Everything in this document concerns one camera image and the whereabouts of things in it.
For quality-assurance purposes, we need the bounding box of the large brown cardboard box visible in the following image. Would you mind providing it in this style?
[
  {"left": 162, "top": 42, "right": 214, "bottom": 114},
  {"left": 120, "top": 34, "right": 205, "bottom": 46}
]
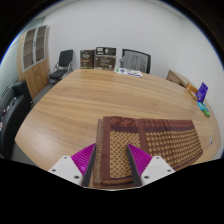
[{"left": 93, "top": 46, "right": 118, "bottom": 71}]

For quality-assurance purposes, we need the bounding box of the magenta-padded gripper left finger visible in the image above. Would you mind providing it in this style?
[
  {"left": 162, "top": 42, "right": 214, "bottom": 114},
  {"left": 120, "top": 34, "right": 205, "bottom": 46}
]
[{"left": 48, "top": 143, "right": 98, "bottom": 188}]

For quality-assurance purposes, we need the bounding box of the white printed leaflet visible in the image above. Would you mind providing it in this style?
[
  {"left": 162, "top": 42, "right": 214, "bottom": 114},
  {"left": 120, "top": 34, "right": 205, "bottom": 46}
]
[{"left": 114, "top": 66, "right": 144, "bottom": 78}]

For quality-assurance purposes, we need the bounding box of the small green box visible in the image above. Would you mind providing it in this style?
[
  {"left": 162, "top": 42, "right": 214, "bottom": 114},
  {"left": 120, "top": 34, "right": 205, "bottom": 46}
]
[{"left": 202, "top": 104, "right": 212, "bottom": 118}]

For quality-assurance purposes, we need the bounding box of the small orange box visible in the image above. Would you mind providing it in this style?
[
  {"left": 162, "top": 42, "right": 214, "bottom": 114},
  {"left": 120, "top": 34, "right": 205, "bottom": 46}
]
[{"left": 184, "top": 83, "right": 200, "bottom": 101}]

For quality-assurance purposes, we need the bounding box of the brown patterned towel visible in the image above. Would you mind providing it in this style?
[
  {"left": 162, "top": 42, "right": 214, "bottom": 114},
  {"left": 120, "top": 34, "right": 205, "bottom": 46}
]
[{"left": 92, "top": 115, "right": 204, "bottom": 189}]

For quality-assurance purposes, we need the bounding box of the wooden cabinet with glass doors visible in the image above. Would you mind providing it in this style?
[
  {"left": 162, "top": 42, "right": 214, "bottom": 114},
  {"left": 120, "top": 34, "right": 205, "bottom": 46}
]
[{"left": 17, "top": 24, "right": 51, "bottom": 99}]

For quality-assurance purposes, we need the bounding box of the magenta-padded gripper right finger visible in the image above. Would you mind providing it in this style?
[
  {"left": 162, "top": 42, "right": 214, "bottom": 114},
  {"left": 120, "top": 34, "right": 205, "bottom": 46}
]
[{"left": 125, "top": 143, "right": 176, "bottom": 188}]

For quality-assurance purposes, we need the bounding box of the black visitor chair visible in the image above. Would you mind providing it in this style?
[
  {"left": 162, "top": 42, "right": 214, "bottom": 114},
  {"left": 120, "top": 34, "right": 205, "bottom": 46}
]
[{"left": 48, "top": 49, "right": 74, "bottom": 86}]

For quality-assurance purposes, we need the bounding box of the purple standing sign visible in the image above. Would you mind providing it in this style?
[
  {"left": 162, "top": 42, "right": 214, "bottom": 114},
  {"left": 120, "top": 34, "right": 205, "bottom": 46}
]
[{"left": 195, "top": 81, "right": 210, "bottom": 104}]

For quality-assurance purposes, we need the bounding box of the black sofa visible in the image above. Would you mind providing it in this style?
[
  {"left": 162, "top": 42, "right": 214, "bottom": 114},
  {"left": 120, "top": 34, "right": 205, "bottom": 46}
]
[{"left": 0, "top": 79, "right": 34, "bottom": 160}]

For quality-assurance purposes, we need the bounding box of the low wooden side cabinet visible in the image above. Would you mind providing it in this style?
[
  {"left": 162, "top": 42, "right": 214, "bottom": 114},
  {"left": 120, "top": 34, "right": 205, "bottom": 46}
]
[{"left": 165, "top": 69, "right": 198, "bottom": 98}]

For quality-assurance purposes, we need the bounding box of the black mesh office chair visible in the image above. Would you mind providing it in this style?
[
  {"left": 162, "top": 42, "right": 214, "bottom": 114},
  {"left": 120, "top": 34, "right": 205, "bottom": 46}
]
[{"left": 119, "top": 48, "right": 152, "bottom": 75}]

